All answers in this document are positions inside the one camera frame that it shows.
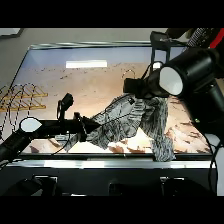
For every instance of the brown garment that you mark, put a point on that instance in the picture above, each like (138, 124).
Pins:
(176, 32)

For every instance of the black white striped shirt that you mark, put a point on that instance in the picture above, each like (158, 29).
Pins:
(133, 116)

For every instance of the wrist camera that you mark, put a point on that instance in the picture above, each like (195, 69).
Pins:
(66, 99)
(156, 36)

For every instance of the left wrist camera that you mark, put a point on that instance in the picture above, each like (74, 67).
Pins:
(66, 99)

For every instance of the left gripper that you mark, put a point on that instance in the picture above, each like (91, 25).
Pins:
(81, 126)

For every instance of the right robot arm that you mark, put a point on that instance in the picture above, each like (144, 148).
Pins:
(196, 70)

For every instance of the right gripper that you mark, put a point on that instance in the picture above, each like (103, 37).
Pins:
(135, 87)

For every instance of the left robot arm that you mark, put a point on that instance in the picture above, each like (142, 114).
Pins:
(53, 126)

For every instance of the silver frame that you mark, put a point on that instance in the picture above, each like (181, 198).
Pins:
(100, 164)

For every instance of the checked garment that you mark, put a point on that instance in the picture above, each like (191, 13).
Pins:
(197, 36)

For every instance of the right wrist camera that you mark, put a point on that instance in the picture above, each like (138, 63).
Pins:
(156, 36)

